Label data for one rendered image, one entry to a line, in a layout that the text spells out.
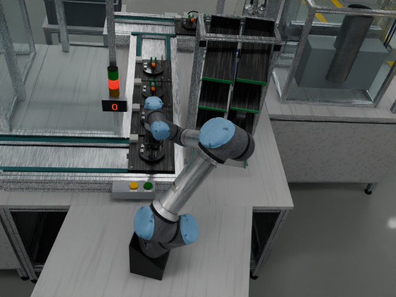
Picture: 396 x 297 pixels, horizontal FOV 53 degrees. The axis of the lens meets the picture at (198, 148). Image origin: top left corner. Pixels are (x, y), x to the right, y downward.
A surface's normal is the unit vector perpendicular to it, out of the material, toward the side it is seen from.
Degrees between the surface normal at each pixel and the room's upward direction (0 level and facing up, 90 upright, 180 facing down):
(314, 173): 90
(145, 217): 58
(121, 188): 0
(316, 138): 90
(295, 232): 0
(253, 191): 0
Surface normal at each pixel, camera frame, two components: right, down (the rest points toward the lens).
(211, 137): -0.58, -0.42
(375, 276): 0.11, -0.69
